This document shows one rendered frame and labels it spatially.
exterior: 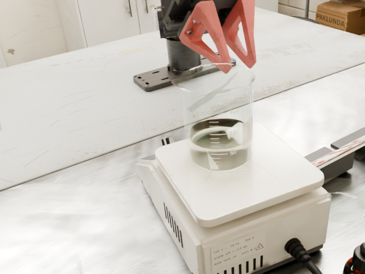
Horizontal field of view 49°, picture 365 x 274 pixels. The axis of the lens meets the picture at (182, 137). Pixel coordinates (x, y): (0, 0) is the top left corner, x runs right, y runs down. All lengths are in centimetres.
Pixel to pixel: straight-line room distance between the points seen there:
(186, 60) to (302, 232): 46
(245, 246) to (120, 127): 34
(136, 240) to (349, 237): 21
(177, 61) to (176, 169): 42
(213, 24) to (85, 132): 28
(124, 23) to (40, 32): 75
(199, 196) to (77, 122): 38
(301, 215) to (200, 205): 9
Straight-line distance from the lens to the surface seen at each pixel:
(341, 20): 302
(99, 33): 283
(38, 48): 336
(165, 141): 45
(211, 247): 33
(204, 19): 47
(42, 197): 53
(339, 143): 57
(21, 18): 330
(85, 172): 55
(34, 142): 65
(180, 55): 76
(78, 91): 79
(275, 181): 35
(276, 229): 36
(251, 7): 50
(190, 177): 36
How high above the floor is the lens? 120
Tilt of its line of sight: 31 degrees down
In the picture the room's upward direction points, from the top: 6 degrees counter-clockwise
